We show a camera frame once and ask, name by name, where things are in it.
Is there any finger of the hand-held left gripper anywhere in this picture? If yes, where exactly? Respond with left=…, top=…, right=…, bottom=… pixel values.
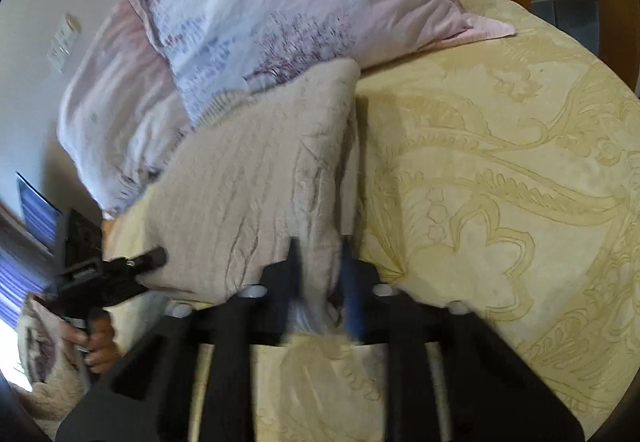
left=127, top=247, right=168, bottom=275

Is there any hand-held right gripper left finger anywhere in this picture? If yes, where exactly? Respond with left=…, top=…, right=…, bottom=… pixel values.
left=55, top=237, right=306, bottom=442

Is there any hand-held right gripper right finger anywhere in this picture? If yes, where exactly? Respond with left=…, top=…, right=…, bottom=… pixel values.
left=340, top=242, right=586, bottom=442

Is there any beige cable-knit sweater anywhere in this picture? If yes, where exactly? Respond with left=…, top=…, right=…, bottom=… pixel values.
left=132, top=58, right=363, bottom=338

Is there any person's left hand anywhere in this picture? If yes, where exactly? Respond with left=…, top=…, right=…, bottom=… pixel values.
left=60, top=309, right=121, bottom=375

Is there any window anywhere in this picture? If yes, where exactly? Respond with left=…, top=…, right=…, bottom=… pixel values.
left=0, top=172, right=63, bottom=327

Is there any pink floral pillow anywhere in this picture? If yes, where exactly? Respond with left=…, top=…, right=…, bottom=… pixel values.
left=56, top=0, right=196, bottom=223

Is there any yellow patterned bedspread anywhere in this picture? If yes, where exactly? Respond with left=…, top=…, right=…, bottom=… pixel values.
left=102, top=0, right=640, bottom=442

